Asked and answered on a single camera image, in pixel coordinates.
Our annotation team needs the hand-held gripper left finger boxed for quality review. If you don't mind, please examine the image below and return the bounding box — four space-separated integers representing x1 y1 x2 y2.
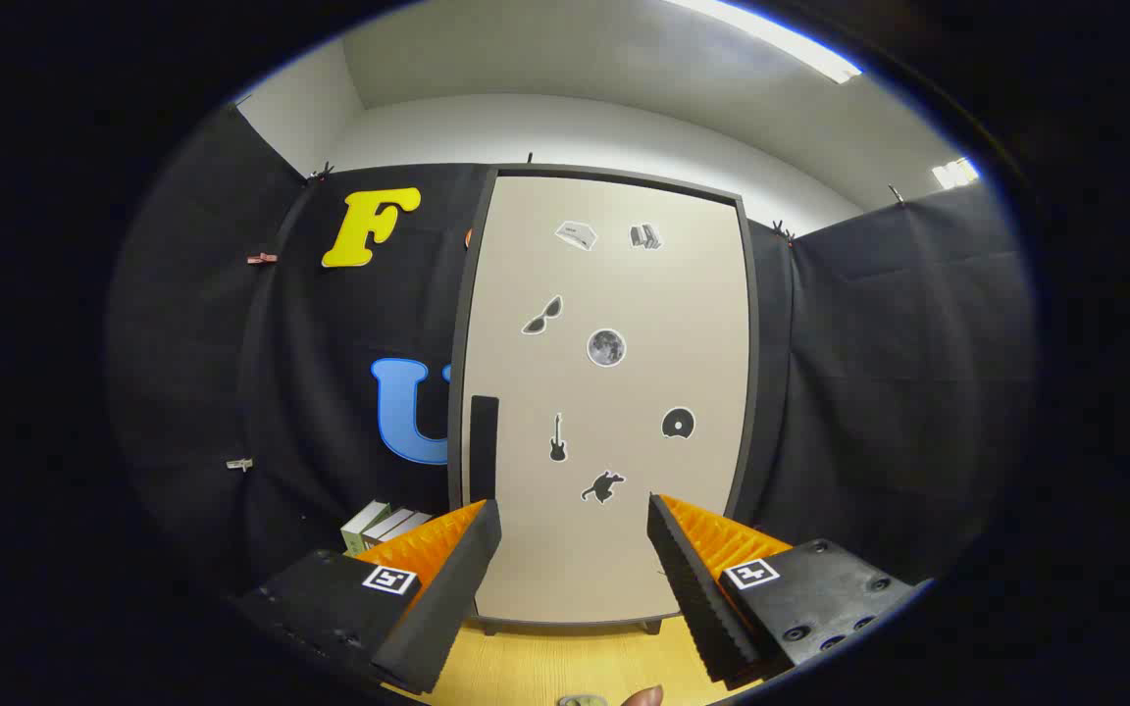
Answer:
231 498 504 697

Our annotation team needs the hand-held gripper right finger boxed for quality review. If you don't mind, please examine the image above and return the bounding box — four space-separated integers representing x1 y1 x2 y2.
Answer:
646 493 929 689

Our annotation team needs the black door handle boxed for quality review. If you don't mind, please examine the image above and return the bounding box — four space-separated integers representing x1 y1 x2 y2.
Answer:
470 395 499 503

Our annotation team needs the beige cabinet door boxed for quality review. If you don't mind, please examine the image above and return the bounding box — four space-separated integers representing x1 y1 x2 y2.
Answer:
470 175 752 625

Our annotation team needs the thin dark book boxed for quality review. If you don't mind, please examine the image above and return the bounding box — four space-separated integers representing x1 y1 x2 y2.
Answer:
364 508 416 550

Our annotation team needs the green book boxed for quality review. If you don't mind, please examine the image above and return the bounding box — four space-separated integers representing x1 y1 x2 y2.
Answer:
341 500 391 556

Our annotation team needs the dark grey cabinet body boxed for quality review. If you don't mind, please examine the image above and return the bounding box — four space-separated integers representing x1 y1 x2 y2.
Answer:
445 163 762 636

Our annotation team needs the black backdrop cloth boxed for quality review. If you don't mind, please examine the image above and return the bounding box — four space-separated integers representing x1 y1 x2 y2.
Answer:
104 103 1037 629

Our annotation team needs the small ceiling light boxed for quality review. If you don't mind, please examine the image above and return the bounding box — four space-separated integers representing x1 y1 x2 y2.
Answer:
931 157 980 190

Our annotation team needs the long ceiling light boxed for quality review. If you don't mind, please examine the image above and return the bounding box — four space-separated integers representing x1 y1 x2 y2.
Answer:
663 0 865 84

